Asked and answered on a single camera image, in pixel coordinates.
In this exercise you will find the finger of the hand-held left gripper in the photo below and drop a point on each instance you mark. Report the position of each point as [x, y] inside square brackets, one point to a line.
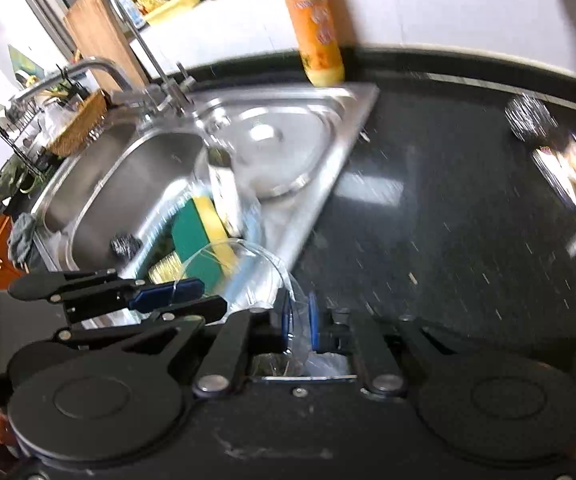
[197, 307]
[167, 292]

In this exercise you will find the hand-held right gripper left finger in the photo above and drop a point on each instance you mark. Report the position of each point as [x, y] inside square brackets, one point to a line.
[288, 322]

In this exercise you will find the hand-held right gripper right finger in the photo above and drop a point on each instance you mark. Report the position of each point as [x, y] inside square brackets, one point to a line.
[315, 325]

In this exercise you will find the clear plastic container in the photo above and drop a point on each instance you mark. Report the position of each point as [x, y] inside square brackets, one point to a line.
[268, 280]

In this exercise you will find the green yellow sponge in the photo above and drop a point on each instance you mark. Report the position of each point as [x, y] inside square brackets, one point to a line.
[192, 232]

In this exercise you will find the blue bin with plastic liner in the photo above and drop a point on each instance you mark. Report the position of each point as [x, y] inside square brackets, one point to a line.
[255, 240]

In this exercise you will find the long white noodle packet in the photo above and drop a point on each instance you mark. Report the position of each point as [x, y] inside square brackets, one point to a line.
[225, 190]

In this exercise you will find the steel wool scrubber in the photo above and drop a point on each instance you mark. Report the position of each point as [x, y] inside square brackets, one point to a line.
[530, 117]
[125, 247]

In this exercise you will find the orange-brown cabinet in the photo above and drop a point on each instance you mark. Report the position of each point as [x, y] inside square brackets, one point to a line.
[2, 260]

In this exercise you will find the grey rag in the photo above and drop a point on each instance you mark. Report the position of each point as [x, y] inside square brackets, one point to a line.
[22, 237]

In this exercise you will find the camouflage cloth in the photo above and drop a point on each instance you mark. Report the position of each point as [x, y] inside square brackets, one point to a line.
[10, 180]

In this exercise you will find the stainless steel sink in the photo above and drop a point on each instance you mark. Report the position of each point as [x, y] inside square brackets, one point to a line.
[278, 150]

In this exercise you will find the thin steel tap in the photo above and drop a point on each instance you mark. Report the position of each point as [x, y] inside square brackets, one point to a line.
[160, 70]

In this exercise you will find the curved steel faucet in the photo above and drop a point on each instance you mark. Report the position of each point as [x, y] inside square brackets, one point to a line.
[92, 67]

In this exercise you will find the wooden cutting board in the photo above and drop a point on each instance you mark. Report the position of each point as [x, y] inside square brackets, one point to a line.
[102, 35]

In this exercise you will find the green picture card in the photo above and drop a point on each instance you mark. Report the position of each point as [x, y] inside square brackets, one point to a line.
[25, 62]

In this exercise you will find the clear water bottle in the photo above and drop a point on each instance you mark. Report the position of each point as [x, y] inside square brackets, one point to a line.
[127, 2]

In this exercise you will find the silver snack wrapper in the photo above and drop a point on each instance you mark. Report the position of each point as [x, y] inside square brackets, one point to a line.
[565, 170]

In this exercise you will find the orange dish soap bottle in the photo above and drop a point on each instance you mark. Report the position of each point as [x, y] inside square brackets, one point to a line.
[318, 25]

